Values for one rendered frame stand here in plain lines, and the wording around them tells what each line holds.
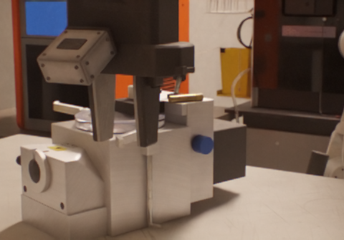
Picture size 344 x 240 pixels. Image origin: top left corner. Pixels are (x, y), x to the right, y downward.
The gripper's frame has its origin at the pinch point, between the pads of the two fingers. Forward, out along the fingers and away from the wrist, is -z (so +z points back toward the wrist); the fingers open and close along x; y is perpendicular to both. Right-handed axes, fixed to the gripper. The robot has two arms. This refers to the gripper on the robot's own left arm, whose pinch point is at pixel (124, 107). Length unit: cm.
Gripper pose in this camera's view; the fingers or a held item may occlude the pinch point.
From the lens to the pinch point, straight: 56.2
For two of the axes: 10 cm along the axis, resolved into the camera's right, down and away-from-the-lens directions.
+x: -8.8, -0.9, 4.7
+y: -4.8, 1.6, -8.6
